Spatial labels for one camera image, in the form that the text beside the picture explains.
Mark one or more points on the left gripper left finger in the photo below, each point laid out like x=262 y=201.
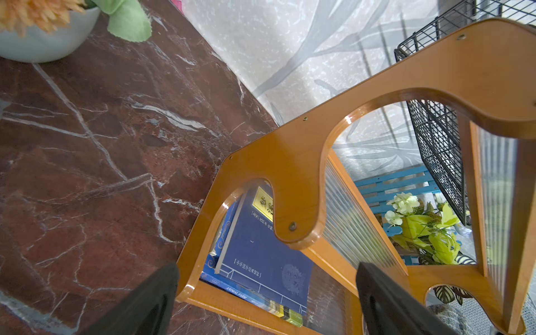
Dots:
x=146 y=310

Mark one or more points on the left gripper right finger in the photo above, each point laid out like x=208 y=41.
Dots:
x=389 y=309

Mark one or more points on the grey striped cloth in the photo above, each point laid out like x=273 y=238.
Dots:
x=468 y=318

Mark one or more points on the orange wooden three-tier bookshelf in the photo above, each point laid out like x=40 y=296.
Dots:
x=486 y=73

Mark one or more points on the black white variegated plant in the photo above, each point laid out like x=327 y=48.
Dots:
x=449 y=294

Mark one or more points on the green potted plant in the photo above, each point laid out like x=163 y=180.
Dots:
x=428 y=229

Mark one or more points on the white blue wooden crate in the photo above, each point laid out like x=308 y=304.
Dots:
x=378 y=191

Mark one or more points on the flower bouquet in white pot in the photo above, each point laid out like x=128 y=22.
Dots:
x=45 y=31

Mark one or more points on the black wire mesh organizer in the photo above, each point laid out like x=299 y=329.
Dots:
x=435 y=125

